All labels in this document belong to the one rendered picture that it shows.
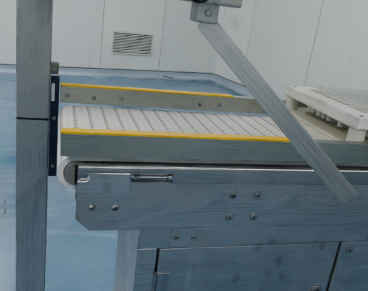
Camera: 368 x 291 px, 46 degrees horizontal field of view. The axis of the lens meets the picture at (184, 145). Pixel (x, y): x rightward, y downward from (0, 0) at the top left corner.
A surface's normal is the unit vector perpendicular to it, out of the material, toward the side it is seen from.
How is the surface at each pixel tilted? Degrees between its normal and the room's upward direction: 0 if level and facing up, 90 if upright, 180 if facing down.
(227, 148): 90
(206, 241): 90
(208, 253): 90
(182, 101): 90
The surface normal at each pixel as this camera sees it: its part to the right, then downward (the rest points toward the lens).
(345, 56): -0.88, 0.04
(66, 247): 0.13, -0.94
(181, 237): 0.26, 0.35
